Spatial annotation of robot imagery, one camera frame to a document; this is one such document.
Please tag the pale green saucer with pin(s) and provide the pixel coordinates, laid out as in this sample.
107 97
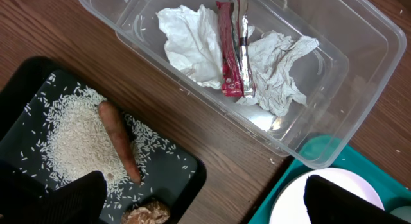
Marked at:
403 213

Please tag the brown walnut food scrap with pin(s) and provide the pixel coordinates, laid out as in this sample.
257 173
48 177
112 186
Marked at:
153 212

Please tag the black tray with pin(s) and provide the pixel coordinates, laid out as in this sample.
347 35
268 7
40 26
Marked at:
19 89

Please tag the teal serving tray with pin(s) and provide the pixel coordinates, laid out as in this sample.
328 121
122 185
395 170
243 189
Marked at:
393 195

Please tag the red snack wrapper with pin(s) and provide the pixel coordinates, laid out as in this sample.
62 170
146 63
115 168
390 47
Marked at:
233 27

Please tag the pile of rice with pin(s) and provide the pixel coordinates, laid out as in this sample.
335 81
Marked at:
66 139

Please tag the white napkin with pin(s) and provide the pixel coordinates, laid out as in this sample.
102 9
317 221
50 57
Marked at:
193 47

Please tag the orange carrot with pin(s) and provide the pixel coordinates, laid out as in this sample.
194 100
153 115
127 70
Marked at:
115 128

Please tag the large white plate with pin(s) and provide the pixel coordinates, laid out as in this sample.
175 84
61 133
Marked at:
289 206

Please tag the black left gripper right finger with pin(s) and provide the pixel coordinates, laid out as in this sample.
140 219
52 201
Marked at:
328 203

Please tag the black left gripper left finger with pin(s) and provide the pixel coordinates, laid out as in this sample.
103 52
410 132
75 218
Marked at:
74 201

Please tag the clear plastic bin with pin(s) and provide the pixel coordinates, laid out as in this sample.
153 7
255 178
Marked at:
359 49

